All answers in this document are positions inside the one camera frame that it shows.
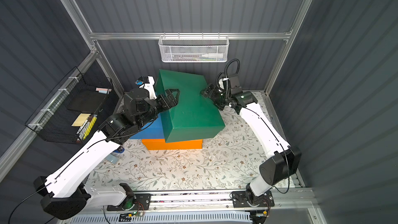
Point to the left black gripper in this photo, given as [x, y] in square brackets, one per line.
[161, 103]

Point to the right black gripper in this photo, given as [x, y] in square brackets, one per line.
[214, 93]

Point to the green shoebox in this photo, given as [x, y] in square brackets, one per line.
[194, 117]

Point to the blue shoebox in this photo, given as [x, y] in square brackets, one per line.
[154, 131]

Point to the orange shoebox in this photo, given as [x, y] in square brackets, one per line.
[159, 144]

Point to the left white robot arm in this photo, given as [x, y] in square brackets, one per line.
[63, 192]

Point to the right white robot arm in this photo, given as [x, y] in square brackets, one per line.
[282, 159]

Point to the white marker in basket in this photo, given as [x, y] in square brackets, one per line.
[212, 56]

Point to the pink blue sticky notes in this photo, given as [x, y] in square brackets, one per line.
[103, 90]

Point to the floral table mat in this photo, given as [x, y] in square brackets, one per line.
[230, 160]

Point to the blue stapler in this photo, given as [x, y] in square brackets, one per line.
[119, 150]

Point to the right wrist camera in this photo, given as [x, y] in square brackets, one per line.
[230, 84]

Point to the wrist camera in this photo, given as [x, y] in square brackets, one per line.
[230, 84]
[147, 82]

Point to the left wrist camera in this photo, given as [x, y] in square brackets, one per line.
[147, 82]

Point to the white wire mesh basket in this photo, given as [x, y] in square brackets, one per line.
[188, 50]

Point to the black wire wall basket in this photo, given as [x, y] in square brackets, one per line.
[53, 122]

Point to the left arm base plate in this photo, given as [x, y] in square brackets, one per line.
[137, 202]

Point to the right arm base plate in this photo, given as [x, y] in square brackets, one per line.
[244, 199]

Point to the aluminium rail at front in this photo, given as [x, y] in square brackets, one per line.
[214, 200]

